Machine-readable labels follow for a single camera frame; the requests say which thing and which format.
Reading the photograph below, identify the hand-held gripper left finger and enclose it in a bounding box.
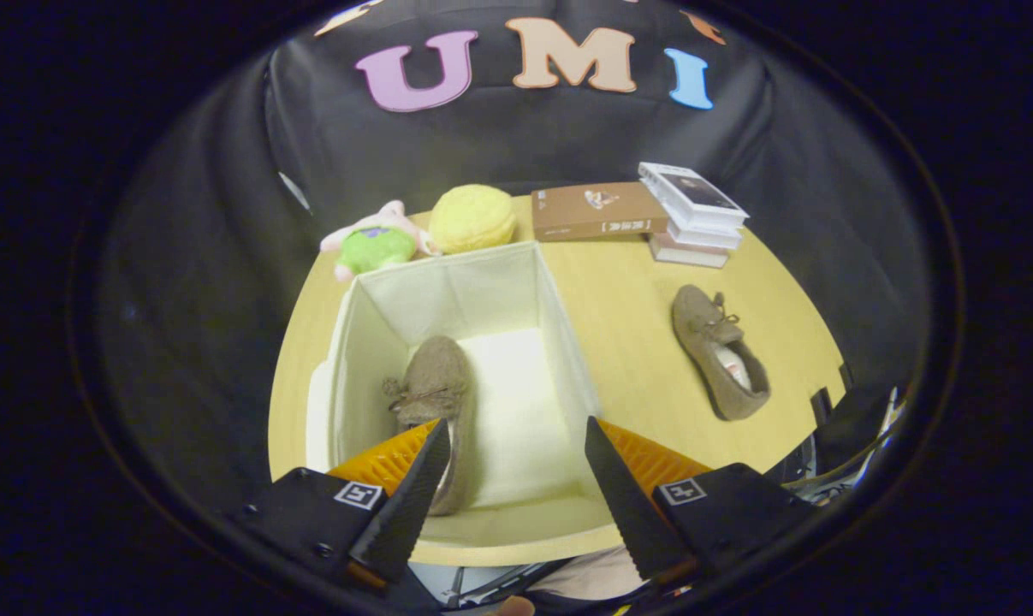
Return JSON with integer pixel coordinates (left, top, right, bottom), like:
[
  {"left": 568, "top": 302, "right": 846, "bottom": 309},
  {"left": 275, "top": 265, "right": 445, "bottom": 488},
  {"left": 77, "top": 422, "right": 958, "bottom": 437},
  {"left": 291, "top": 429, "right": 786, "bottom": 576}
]
[{"left": 229, "top": 418, "right": 453, "bottom": 591}]

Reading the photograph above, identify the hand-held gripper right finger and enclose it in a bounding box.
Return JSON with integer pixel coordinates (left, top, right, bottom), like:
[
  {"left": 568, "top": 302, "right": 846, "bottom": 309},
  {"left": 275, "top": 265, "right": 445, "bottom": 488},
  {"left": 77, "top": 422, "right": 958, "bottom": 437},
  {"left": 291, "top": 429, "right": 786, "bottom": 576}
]
[{"left": 585, "top": 416, "right": 816, "bottom": 583}]

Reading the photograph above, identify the brown fuzzy shoe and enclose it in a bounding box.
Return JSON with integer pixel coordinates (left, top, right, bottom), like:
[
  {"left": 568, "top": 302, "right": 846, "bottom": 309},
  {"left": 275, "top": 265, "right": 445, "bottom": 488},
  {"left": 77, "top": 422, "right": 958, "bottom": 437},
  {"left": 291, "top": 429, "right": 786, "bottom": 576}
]
[
  {"left": 672, "top": 284, "right": 772, "bottom": 422},
  {"left": 383, "top": 335, "right": 476, "bottom": 517}
]

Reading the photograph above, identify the beige fabric storage box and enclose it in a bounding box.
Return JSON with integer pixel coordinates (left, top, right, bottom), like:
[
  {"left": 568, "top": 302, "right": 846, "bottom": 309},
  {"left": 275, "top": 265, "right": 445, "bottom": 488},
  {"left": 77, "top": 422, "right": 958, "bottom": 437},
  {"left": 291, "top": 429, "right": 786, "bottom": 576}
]
[{"left": 305, "top": 240, "right": 615, "bottom": 548}]

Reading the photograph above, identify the person's pale clothing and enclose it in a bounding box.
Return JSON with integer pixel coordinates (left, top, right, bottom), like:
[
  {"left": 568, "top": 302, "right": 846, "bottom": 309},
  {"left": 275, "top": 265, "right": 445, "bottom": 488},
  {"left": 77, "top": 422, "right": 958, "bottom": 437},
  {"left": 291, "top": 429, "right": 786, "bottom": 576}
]
[{"left": 529, "top": 548, "right": 645, "bottom": 601}]

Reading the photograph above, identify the pale pink book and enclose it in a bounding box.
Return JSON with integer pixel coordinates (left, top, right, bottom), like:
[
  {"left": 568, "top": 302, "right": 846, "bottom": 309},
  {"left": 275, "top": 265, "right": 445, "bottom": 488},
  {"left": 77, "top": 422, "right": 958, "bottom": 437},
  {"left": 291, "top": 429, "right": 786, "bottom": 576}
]
[{"left": 649, "top": 233, "right": 731, "bottom": 270}]

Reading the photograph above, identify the pink and green plush toy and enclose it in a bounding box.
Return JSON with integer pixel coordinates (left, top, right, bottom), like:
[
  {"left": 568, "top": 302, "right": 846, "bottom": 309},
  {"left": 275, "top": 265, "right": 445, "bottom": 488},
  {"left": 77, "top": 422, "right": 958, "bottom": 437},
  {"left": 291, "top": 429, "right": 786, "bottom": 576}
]
[{"left": 319, "top": 200, "right": 436, "bottom": 281}]

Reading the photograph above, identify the plain white book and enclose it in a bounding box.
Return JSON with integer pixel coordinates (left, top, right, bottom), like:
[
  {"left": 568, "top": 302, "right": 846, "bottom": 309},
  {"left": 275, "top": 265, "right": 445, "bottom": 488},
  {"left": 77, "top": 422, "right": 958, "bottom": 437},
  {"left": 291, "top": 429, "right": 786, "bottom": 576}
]
[{"left": 666, "top": 218, "right": 744, "bottom": 251}]

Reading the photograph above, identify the brown book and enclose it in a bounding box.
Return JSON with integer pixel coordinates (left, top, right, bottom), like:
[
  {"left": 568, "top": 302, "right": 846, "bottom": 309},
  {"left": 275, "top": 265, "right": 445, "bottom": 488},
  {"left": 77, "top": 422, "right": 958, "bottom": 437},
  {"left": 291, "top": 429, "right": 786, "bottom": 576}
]
[{"left": 531, "top": 181, "right": 671, "bottom": 243}]

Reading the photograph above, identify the yellow round plush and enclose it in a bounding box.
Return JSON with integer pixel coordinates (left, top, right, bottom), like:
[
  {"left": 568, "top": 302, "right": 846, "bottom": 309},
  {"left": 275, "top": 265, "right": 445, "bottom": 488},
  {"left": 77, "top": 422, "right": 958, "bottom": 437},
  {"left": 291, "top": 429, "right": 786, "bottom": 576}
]
[{"left": 428, "top": 184, "right": 519, "bottom": 255}]

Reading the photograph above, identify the white book with dark photo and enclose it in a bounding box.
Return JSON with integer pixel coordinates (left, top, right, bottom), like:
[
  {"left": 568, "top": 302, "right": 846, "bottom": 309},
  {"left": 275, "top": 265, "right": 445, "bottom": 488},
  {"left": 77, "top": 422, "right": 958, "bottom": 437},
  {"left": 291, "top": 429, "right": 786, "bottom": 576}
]
[{"left": 638, "top": 162, "right": 750, "bottom": 232}]

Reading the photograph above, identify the black backdrop cloth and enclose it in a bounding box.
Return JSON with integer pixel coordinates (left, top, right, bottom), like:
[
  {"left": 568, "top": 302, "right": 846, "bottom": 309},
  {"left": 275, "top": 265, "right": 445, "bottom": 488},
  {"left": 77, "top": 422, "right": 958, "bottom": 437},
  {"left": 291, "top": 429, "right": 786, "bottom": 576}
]
[{"left": 97, "top": 0, "right": 932, "bottom": 514}]

